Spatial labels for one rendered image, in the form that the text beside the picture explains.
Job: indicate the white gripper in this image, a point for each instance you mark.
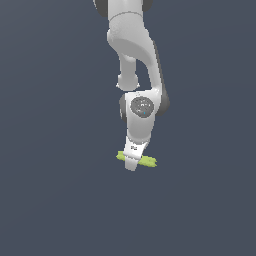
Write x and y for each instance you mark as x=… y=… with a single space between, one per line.
x=134 y=151

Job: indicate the green elongated object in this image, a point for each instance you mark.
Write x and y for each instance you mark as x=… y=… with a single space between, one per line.
x=148 y=161

